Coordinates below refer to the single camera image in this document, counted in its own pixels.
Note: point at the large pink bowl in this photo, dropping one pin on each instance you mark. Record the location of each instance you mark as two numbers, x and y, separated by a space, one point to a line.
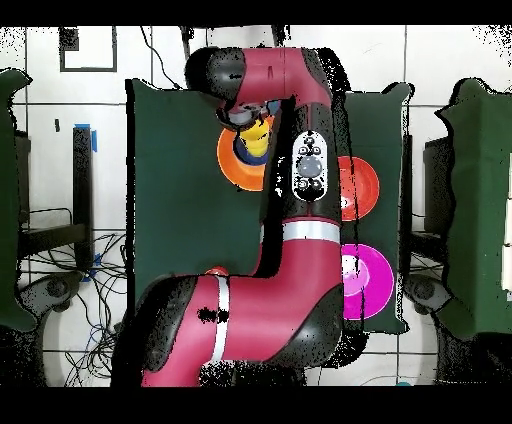
376 280

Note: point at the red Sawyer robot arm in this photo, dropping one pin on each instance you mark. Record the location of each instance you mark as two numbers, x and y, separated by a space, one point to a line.
272 300

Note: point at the blue tape piece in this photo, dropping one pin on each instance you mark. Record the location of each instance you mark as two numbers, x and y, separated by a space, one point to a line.
94 140

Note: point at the black square floor frame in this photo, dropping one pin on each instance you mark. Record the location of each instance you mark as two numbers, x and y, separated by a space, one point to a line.
88 69

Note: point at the shallow red-orange bowl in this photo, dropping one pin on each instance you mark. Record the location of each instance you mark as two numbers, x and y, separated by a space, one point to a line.
362 188

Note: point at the dark green tablecloth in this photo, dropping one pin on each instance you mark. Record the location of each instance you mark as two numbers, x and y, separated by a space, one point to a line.
180 200

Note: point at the black table frame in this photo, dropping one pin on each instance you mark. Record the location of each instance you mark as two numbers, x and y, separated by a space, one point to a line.
82 192
434 184

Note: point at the black tripod leg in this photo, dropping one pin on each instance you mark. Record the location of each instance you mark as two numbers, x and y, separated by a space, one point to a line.
278 35
185 40

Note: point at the yellow cup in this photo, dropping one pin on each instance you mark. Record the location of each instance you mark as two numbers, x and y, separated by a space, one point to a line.
256 140

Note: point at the dark blue bowl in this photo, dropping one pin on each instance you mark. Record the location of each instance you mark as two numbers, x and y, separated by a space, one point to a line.
250 158

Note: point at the green cloth side table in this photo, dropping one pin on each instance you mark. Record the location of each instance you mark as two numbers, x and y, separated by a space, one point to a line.
8 200
480 200

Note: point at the tall red-orange cup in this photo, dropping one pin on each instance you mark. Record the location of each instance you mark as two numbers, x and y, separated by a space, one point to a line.
217 270

